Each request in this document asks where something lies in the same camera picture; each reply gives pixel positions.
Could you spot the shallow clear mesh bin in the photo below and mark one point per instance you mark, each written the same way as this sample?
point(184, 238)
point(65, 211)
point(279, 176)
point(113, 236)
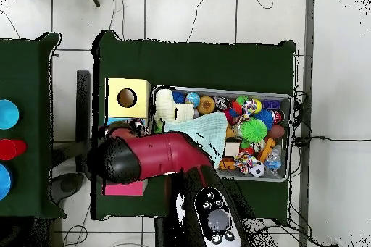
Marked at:
point(288, 105)

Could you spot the grey round stand base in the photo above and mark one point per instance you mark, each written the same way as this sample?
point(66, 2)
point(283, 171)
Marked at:
point(66, 186)

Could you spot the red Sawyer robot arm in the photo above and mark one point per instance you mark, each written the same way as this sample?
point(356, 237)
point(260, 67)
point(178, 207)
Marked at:
point(162, 157)

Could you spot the globe print ball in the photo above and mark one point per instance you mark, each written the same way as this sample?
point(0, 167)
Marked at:
point(192, 99)

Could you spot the burger squeeze toy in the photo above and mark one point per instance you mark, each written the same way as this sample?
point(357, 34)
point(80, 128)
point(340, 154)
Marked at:
point(206, 105)

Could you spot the orange bone toy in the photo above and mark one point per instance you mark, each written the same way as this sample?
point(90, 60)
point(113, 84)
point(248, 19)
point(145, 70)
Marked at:
point(268, 145)

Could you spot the cream waffle cloth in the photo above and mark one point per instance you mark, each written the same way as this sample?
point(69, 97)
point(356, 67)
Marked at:
point(165, 105)

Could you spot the blue plastic cup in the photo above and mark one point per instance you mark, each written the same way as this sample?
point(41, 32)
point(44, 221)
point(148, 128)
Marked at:
point(8, 114)
point(4, 181)

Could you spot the wooden box with three holes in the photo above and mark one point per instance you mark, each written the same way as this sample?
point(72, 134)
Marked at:
point(139, 108)

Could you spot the black upright panel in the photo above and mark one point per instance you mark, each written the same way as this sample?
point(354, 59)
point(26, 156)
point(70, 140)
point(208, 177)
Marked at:
point(83, 108)

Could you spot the blue spiky ball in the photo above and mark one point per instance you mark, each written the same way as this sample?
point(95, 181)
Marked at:
point(265, 116)

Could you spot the small brown football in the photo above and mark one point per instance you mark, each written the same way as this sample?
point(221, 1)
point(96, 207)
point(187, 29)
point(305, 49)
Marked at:
point(276, 131)

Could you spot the small soccer ball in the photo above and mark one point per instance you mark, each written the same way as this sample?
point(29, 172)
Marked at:
point(257, 169)

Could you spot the dark green table cloth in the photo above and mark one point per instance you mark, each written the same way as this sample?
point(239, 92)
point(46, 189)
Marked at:
point(203, 64)
point(26, 70)

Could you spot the red plastic cup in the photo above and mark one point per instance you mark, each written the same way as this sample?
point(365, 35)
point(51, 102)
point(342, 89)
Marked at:
point(11, 149)

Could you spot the lime green spiky ball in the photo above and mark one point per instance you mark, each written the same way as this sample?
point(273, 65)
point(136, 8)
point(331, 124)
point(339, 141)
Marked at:
point(253, 130)

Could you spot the mint green waffle cloth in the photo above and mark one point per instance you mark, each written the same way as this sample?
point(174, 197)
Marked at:
point(208, 128)

